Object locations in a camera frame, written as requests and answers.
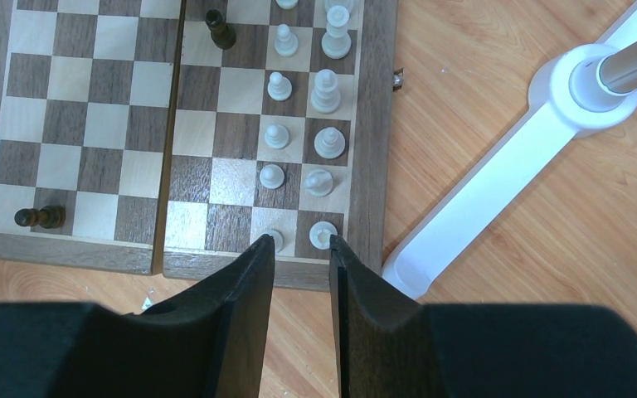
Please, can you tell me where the white chess rook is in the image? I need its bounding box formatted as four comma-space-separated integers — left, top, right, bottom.
309, 221, 338, 250

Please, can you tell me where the white chess pawn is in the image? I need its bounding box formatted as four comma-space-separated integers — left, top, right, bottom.
265, 124, 290, 149
264, 229, 284, 253
259, 164, 285, 189
275, 0, 299, 10
267, 71, 293, 102
274, 24, 299, 57

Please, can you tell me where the wooden folding chess board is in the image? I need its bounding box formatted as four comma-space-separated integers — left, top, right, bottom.
0, 1, 398, 290

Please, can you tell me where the white chess knight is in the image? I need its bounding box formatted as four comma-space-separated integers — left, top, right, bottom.
304, 169, 333, 197

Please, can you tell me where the dark chess piece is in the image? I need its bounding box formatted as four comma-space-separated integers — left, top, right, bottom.
205, 9, 236, 50

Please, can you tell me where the white stand base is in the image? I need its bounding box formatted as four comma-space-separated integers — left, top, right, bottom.
382, 2, 637, 299

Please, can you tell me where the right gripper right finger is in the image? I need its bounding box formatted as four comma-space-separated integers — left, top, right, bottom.
329, 235, 445, 397

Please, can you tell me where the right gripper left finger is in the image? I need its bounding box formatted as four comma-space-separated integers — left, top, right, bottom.
49, 235, 275, 397

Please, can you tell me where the metal board clasp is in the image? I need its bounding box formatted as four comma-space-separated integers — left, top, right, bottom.
392, 68, 404, 91

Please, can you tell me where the white chess queen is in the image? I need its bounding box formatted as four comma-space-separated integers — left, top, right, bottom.
321, 5, 352, 60

